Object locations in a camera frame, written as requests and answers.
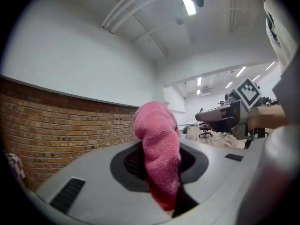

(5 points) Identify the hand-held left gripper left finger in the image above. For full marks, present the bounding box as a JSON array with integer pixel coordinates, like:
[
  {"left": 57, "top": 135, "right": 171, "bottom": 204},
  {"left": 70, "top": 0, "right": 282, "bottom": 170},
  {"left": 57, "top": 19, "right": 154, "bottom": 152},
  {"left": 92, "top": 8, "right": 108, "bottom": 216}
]
[{"left": 36, "top": 138, "right": 175, "bottom": 222}]

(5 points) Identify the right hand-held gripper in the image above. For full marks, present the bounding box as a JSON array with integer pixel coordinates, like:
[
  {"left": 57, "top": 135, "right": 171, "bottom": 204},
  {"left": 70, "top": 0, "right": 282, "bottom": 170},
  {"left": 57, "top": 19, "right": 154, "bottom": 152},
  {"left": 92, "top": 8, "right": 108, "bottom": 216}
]
[{"left": 195, "top": 78, "right": 263, "bottom": 141}]

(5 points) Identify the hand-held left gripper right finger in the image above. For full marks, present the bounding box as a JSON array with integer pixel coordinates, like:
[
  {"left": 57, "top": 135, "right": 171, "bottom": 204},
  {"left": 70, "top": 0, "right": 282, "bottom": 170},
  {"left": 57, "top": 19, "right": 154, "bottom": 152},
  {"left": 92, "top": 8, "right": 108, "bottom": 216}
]
[{"left": 179, "top": 138, "right": 262, "bottom": 206}]

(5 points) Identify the pink cloth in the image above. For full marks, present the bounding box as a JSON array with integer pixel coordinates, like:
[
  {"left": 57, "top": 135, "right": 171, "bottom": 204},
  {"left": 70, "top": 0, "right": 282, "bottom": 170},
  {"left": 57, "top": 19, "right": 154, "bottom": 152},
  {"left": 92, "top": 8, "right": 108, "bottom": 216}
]
[{"left": 133, "top": 101, "right": 182, "bottom": 212}]

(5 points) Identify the person's right forearm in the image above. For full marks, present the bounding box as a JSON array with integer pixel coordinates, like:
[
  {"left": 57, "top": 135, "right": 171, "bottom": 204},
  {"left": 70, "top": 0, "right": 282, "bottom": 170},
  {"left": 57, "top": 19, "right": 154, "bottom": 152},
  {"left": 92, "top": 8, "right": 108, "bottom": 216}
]
[{"left": 248, "top": 105, "right": 289, "bottom": 130}]

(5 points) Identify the black office chair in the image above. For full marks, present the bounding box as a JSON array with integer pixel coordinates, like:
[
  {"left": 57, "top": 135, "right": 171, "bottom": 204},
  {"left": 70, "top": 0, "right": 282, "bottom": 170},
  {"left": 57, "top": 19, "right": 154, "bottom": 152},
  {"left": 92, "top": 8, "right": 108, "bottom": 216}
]
[{"left": 198, "top": 122, "right": 213, "bottom": 139}]

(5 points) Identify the row of ceiling light panels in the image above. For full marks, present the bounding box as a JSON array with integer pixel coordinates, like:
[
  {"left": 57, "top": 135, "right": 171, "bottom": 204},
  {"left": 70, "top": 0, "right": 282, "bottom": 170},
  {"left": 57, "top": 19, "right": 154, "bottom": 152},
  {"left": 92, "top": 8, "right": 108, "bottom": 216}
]
[{"left": 196, "top": 61, "right": 277, "bottom": 96}]

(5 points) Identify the person's white shirt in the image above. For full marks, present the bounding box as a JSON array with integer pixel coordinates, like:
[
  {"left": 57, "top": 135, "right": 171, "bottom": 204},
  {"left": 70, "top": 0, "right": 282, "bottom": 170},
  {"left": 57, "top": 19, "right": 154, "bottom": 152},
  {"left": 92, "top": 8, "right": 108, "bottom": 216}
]
[{"left": 236, "top": 0, "right": 300, "bottom": 225}]

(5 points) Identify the long ceiling tube light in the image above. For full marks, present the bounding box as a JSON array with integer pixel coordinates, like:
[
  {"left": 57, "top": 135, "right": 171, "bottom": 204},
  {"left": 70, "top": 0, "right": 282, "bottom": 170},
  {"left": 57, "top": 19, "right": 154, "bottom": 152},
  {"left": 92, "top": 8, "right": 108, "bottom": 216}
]
[{"left": 175, "top": 0, "right": 197, "bottom": 16}]

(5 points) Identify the white ceiling pipe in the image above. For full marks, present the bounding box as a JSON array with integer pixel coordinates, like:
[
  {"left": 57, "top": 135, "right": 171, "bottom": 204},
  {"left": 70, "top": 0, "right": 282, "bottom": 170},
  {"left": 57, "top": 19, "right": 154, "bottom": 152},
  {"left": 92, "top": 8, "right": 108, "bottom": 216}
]
[
  {"left": 110, "top": 0, "right": 167, "bottom": 34},
  {"left": 102, "top": 0, "right": 158, "bottom": 28}
]

